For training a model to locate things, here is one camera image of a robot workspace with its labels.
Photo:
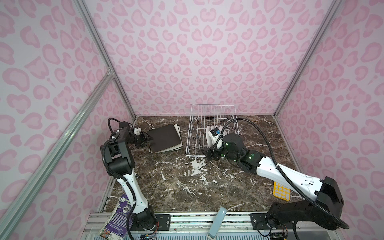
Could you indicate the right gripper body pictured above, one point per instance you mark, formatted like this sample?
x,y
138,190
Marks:
x,y
224,153

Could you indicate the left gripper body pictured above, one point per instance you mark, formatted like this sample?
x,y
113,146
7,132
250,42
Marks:
x,y
137,140

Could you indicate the white round plate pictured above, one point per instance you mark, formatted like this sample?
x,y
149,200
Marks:
x,y
209,136
221,128

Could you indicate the black square plate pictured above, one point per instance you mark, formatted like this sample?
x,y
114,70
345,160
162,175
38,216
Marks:
x,y
165,138

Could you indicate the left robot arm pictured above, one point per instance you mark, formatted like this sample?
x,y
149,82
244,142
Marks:
x,y
119,163

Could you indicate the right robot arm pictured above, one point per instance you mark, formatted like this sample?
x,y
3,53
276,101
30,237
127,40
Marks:
x,y
322,199

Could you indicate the yellow calculator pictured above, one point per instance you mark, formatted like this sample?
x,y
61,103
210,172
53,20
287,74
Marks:
x,y
281,192

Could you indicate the grey-blue phone-like device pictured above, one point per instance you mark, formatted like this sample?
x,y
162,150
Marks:
x,y
215,227

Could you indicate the purple booklet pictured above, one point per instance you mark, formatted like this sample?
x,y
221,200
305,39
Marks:
x,y
115,227

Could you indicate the white wire dish rack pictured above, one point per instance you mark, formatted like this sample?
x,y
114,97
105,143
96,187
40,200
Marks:
x,y
202,116

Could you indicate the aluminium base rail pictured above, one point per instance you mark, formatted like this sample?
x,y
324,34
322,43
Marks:
x,y
196,226

